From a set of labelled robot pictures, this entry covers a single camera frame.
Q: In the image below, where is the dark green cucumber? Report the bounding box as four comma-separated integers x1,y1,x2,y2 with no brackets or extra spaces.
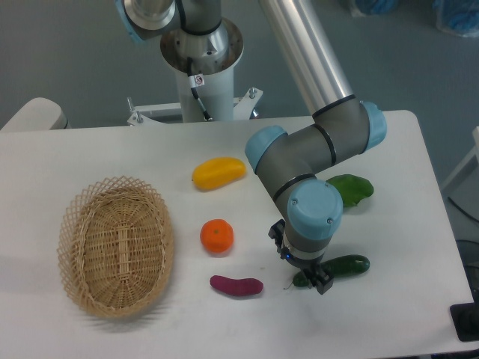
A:
291,254,370,288

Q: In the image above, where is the orange tangerine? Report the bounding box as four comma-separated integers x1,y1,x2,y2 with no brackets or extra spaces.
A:
200,218,234,254

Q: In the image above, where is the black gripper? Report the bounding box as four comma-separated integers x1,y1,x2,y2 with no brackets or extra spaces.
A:
268,219,334,295

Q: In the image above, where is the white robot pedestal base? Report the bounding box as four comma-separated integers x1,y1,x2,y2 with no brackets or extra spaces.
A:
127,18,263,126

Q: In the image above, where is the black floor cable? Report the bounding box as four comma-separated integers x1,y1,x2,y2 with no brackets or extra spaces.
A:
448,195,479,221

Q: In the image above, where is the white furniture frame right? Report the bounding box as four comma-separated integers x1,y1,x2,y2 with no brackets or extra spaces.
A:
440,127,478,194

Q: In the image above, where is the woven wicker basket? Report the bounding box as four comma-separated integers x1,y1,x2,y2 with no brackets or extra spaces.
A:
57,177,174,319

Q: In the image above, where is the black device at table edge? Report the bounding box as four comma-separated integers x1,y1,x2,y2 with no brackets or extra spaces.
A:
450,303,478,343

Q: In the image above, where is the purple sweet potato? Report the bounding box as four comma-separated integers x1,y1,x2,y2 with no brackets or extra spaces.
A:
210,275,263,297

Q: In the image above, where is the yellow mango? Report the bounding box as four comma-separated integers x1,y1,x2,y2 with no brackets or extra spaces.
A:
192,157,246,191

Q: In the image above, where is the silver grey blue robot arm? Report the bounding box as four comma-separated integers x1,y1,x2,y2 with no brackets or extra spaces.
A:
115,1,387,293

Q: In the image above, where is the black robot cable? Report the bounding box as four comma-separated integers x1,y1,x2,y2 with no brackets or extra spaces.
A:
186,56,213,122

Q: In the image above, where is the blue plastic bag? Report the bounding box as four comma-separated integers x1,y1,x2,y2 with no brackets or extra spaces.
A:
349,0,397,17
433,0,478,37

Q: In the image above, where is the green leafy vegetable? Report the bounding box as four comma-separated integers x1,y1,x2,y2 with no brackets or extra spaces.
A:
326,174,374,208

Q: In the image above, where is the blue plastic bag left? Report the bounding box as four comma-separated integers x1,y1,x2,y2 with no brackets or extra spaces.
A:
349,0,397,17

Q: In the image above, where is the white chair armrest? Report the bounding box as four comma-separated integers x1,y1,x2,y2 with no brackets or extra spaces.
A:
1,97,71,133

